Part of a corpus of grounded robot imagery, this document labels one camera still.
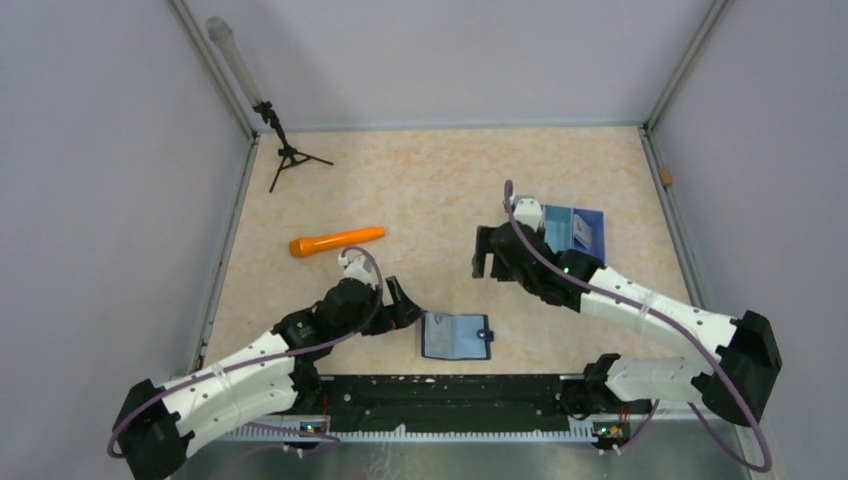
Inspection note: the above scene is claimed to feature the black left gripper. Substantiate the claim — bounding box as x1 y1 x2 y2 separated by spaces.
334 275 423 340

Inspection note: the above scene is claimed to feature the dark blue leather card holder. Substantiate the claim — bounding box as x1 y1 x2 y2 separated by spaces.
420 311 495 361

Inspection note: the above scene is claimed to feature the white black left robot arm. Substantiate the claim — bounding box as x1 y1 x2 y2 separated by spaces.
107 277 425 479

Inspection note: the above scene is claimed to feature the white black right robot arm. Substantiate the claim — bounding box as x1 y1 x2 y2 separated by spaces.
472 223 783 427

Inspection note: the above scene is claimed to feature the white credit card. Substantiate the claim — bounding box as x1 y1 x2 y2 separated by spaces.
572 214 593 250

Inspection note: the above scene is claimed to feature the light blue drawer organizer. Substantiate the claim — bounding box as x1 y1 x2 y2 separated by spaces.
542 204 607 264

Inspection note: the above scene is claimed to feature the orange flashlight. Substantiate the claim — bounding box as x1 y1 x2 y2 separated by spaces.
288 226 386 258

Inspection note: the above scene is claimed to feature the small tan block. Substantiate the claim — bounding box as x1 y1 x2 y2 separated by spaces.
658 168 674 188

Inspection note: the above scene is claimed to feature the black mini tripod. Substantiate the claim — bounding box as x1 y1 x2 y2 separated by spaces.
252 100 335 193

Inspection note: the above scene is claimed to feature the grey tube on tripod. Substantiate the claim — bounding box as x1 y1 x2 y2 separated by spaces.
205 16 263 109

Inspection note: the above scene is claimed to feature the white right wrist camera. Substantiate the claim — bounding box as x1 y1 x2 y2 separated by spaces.
510 195 545 231

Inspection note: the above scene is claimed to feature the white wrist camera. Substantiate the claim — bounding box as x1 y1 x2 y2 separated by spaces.
338 254 377 288
510 195 545 231

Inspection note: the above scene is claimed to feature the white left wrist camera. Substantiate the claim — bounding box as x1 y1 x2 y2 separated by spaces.
338 254 377 288

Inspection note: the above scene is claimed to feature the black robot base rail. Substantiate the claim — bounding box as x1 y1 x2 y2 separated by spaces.
287 374 652 434

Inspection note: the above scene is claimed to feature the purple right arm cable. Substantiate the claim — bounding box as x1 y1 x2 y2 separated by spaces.
502 180 774 474

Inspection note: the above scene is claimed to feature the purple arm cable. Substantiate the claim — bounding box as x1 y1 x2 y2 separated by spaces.
105 246 386 460
502 180 774 474

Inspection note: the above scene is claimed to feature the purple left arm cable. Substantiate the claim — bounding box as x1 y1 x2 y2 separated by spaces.
105 246 386 460

